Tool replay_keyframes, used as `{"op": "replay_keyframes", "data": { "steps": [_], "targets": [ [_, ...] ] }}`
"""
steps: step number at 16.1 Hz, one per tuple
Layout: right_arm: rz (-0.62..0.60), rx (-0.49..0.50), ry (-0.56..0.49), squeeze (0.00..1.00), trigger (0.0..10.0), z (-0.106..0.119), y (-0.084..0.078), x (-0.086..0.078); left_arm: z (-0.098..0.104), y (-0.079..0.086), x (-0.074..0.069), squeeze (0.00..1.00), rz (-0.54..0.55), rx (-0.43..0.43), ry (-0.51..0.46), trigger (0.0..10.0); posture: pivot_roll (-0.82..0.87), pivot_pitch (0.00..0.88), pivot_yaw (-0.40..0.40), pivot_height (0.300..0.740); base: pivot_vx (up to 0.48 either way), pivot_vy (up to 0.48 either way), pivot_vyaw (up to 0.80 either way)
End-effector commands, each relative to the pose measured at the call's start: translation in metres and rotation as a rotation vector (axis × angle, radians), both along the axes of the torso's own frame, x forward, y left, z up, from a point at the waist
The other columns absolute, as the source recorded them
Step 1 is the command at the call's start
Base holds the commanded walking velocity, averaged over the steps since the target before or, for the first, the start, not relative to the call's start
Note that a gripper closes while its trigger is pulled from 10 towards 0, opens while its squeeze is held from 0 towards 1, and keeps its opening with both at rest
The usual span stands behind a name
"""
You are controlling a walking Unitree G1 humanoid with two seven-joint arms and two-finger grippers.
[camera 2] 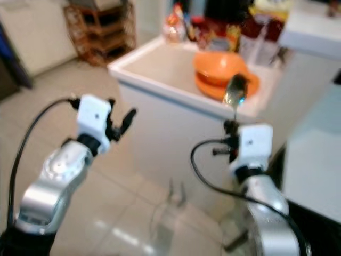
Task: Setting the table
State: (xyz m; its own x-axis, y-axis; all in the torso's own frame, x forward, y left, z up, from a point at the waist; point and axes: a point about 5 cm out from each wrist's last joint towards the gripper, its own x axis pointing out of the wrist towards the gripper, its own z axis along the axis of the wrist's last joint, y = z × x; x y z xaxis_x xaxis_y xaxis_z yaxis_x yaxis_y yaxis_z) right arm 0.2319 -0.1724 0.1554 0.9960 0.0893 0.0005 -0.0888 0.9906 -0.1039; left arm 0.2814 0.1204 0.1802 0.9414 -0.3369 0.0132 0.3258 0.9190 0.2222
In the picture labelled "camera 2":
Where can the white table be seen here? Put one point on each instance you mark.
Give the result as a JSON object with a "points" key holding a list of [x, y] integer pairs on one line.
{"points": [[170, 128]]}

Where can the red snack packets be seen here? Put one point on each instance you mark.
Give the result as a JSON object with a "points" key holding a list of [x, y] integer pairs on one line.
{"points": [[216, 34]]}

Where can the orange plate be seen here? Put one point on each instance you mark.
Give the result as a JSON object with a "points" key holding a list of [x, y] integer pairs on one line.
{"points": [[213, 90]]}

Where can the brown wooden shelf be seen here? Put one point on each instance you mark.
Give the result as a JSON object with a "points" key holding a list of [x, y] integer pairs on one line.
{"points": [[98, 32]]}

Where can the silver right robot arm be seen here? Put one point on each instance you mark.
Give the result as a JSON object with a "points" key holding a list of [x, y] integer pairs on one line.
{"points": [[266, 213]]}

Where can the black metal stand leg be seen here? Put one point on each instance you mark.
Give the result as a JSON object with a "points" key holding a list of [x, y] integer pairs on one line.
{"points": [[232, 245]]}

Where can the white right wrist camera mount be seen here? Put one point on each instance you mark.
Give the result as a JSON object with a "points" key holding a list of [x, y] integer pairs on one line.
{"points": [[254, 141]]}

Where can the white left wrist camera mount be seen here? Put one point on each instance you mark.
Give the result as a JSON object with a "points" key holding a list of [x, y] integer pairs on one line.
{"points": [[93, 114]]}

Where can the orange white snack bag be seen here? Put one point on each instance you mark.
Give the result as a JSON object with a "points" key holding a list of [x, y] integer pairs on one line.
{"points": [[174, 26]]}

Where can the white cabinet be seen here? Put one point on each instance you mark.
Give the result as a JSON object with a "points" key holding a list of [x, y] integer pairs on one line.
{"points": [[37, 32]]}

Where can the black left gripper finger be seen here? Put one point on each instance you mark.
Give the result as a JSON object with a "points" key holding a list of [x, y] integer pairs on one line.
{"points": [[128, 120]]}

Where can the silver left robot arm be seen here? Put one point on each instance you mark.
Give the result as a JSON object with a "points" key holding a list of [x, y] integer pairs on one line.
{"points": [[50, 186]]}

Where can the white appliance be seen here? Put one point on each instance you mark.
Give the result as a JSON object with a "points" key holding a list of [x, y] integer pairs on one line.
{"points": [[314, 160]]}

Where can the dark grey furniture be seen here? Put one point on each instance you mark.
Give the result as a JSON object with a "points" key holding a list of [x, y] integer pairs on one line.
{"points": [[10, 64]]}

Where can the red and white carton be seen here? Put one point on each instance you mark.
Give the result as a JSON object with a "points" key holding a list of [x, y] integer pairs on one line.
{"points": [[264, 37]]}

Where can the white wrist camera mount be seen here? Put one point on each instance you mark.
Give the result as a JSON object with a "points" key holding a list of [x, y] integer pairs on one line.
{"points": [[93, 114], [254, 141]]}

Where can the yellow package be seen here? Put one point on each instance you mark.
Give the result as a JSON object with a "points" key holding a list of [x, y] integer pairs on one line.
{"points": [[272, 8]]}

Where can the white box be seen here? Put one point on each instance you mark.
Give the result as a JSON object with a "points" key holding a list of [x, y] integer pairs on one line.
{"points": [[311, 32]]}

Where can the orange bowl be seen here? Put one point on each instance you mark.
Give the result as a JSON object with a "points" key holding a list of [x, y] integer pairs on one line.
{"points": [[218, 66]]}

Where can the shiny metal spoon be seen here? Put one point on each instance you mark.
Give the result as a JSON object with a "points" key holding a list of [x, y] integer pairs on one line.
{"points": [[234, 90]]}

